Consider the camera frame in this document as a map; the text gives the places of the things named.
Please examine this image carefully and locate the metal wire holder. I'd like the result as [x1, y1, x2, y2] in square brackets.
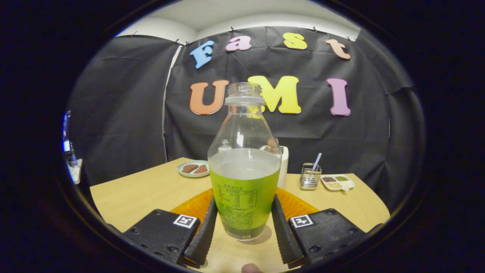
[299, 163, 322, 190]

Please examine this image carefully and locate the pale green plate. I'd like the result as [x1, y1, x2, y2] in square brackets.
[177, 160, 210, 178]

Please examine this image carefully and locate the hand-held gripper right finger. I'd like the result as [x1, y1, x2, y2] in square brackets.
[271, 188, 366, 267]

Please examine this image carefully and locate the wooden table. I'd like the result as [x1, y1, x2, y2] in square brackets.
[90, 157, 391, 273]

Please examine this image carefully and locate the green label juice bottle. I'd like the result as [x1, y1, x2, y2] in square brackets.
[207, 82, 283, 241]

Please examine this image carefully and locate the cream toaster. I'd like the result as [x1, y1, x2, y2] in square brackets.
[261, 145, 289, 189]

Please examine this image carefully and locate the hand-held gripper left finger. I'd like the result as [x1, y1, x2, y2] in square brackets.
[122, 188, 219, 268]

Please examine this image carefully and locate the white divided dish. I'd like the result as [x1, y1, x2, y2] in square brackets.
[320, 174, 355, 191]

